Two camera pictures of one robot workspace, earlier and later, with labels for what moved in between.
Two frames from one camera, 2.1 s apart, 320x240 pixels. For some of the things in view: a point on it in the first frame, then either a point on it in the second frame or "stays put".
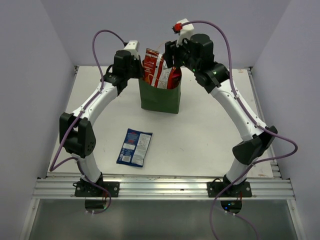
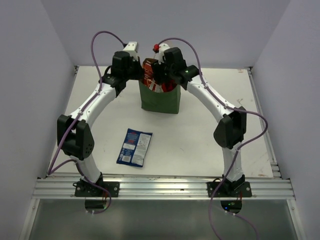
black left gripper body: x=137 y=69 stays put
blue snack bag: x=134 y=147 stays put
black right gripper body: x=170 y=53 → x=158 y=73
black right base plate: x=240 y=189 stays put
